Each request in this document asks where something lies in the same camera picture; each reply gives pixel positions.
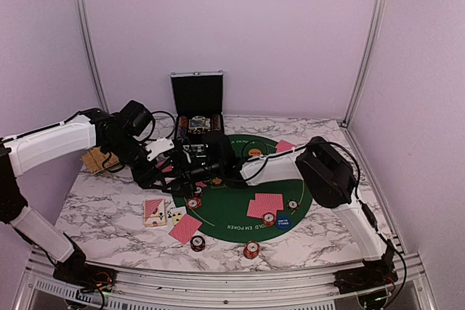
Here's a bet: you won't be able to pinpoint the woven bamboo tray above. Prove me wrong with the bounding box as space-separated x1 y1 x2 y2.
81 147 119 174

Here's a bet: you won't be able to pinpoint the blue small blind button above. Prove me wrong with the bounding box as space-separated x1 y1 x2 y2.
275 216 291 230

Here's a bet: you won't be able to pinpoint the red-backed card off mat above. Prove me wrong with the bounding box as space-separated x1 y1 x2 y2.
169 214 203 245

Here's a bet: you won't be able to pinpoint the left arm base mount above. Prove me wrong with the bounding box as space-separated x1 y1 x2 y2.
53 264 116 292

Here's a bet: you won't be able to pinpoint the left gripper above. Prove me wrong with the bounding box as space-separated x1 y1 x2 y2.
105 134 167 189

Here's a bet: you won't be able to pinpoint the red-backed card deck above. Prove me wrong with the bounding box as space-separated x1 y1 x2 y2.
155 159 175 177

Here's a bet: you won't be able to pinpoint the aluminium frame post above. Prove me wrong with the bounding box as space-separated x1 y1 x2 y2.
75 0 109 112
341 0 386 128

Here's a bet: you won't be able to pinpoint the red-backed card seat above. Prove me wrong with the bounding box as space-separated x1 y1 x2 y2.
246 200 270 219

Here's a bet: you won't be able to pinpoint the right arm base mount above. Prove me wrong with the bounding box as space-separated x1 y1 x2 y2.
333 267 398 294

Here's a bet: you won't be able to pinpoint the left aluminium frame post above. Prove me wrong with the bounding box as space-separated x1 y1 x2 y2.
75 0 109 112

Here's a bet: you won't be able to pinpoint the five of clubs card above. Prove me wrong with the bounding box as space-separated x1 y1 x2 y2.
167 207 186 227

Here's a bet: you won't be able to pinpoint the brown purple chip row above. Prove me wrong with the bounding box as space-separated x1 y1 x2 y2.
175 116 188 139

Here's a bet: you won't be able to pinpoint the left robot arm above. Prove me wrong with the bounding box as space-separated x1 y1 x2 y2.
1 100 174 285

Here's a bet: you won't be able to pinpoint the aluminium poker chip case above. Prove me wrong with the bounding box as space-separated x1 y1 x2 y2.
170 70 224 157

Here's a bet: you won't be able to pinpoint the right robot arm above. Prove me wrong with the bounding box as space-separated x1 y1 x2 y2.
161 131 395 287

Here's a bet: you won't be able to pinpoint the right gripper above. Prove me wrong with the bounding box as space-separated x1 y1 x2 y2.
161 155 223 196

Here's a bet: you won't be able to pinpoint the dark 100 chip stack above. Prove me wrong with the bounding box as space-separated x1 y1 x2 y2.
190 235 206 252

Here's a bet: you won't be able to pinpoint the red-backed card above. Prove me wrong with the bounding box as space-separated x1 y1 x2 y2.
275 140 296 153
255 193 283 213

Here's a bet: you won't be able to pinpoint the card deck box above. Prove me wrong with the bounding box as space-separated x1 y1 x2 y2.
143 199 167 227

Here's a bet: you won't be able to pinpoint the orange round dealer button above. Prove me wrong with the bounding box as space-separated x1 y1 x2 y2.
248 148 262 157

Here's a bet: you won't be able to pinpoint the right aluminium frame post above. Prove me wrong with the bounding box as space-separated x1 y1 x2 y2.
341 0 386 128

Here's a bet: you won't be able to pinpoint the round green poker mat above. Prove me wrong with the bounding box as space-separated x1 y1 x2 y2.
170 134 315 243

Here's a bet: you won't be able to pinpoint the red 5 chips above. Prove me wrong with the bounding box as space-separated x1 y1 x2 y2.
185 197 202 210
262 213 276 227

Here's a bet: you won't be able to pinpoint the dark brown chip row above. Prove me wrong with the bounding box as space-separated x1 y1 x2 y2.
211 114 224 133

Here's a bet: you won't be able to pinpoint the red 5 chip stack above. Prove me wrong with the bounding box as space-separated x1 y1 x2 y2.
243 241 260 259

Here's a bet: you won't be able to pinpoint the blue card deck in case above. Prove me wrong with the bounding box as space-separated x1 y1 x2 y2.
188 115 211 134

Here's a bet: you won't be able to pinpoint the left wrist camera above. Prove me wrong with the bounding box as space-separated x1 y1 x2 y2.
145 138 174 161

